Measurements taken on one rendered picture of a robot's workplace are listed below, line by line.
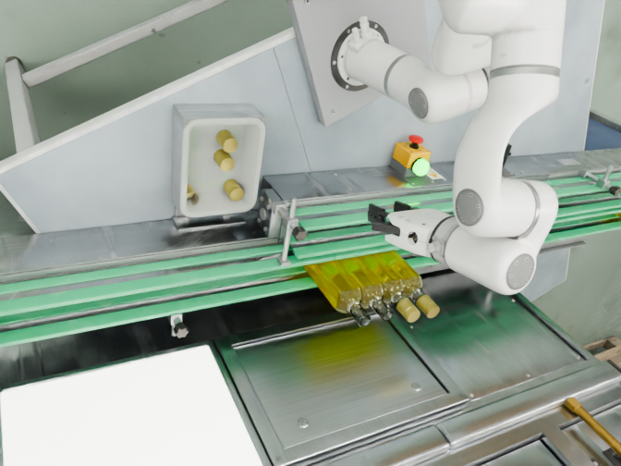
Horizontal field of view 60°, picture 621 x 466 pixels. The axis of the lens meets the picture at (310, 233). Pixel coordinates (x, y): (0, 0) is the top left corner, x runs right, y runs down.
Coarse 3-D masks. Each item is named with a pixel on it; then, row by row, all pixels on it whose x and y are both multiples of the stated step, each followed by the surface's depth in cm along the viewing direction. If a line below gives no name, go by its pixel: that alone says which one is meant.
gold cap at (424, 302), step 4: (420, 296) 123; (424, 296) 123; (428, 296) 124; (420, 300) 123; (424, 300) 122; (428, 300) 122; (432, 300) 123; (416, 304) 124; (420, 304) 123; (424, 304) 122; (428, 304) 121; (432, 304) 121; (420, 308) 123; (424, 308) 122; (428, 308) 121; (432, 308) 120; (436, 308) 121; (424, 312) 122; (428, 312) 121; (432, 312) 121; (436, 312) 122; (428, 316) 121; (432, 316) 122
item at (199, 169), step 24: (192, 120) 105; (216, 120) 107; (240, 120) 109; (192, 144) 115; (216, 144) 118; (240, 144) 120; (192, 168) 118; (216, 168) 121; (240, 168) 124; (216, 192) 124; (192, 216) 117
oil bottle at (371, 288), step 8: (344, 264) 126; (352, 264) 127; (360, 264) 127; (352, 272) 124; (360, 272) 125; (368, 272) 125; (360, 280) 122; (368, 280) 123; (376, 280) 123; (360, 288) 121; (368, 288) 120; (376, 288) 121; (368, 296) 120; (376, 296) 120; (360, 304) 122; (368, 304) 121
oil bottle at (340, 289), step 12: (312, 264) 127; (324, 264) 125; (336, 264) 126; (312, 276) 128; (324, 276) 122; (336, 276) 122; (348, 276) 122; (324, 288) 123; (336, 288) 119; (348, 288) 119; (336, 300) 119; (348, 300) 117; (360, 300) 119; (348, 312) 119
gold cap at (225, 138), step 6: (222, 132) 116; (228, 132) 116; (216, 138) 116; (222, 138) 114; (228, 138) 114; (234, 138) 114; (222, 144) 114; (228, 144) 114; (234, 144) 115; (228, 150) 115; (234, 150) 115
